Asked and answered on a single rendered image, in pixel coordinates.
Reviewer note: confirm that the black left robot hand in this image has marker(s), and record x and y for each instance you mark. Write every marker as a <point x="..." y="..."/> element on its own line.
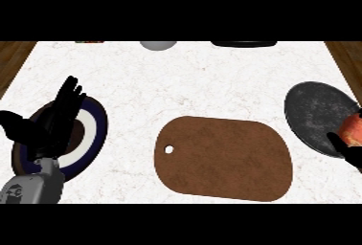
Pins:
<point x="57" y="121"/>

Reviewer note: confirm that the orange squash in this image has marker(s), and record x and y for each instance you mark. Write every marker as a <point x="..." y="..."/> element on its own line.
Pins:
<point x="352" y="131"/>

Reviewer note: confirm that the blue and white plate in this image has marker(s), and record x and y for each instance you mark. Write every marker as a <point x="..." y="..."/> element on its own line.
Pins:
<point x="89" y="134"/>

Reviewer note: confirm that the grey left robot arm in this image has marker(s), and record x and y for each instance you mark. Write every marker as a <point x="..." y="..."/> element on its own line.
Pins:
<point x="33" y="186"/>

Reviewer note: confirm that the small red green object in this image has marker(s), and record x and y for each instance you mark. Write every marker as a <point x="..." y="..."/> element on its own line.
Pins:
<point x="89" y="41"/>

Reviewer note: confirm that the grey round bowl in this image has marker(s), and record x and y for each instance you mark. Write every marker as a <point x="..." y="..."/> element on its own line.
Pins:
<point x="157" y="45"/>

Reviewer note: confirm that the dark grey pan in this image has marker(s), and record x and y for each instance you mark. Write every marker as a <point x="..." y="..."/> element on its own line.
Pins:
<point x="317" y="115"/>

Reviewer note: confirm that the brown wooden cutting board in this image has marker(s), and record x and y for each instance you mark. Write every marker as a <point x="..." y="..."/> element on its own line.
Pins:
<point x="227" y="158"/>

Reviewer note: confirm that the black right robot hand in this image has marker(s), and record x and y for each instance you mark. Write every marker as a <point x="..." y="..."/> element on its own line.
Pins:
<point x="349" y="150"/>

